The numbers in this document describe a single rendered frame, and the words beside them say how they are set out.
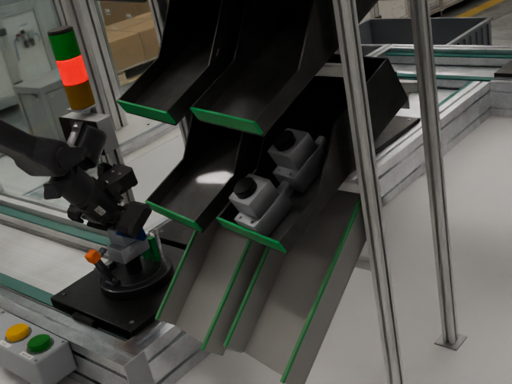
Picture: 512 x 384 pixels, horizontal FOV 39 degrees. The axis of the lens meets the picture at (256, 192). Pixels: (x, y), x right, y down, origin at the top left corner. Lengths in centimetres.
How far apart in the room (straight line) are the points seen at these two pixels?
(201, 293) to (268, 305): 13
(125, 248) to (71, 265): 33
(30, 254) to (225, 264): 71
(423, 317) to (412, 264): 18
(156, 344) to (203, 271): 15
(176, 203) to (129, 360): 28
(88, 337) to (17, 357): 12
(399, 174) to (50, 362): 91
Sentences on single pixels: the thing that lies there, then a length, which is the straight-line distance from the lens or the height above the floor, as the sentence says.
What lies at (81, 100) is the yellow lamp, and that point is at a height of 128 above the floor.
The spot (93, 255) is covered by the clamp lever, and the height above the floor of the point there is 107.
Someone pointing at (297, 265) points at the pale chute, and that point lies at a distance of 106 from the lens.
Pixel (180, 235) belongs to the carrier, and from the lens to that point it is 150.
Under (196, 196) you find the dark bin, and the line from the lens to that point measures 107.
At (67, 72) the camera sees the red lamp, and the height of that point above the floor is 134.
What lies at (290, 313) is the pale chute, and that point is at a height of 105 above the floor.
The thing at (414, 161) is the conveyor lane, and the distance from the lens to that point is 180.
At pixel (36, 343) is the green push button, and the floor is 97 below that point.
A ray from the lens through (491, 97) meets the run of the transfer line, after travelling 214.
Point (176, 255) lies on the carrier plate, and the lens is 143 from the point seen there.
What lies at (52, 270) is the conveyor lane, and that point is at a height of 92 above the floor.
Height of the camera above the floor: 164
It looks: 24 degrees down
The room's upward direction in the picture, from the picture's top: 12 degrees counter-clockwise
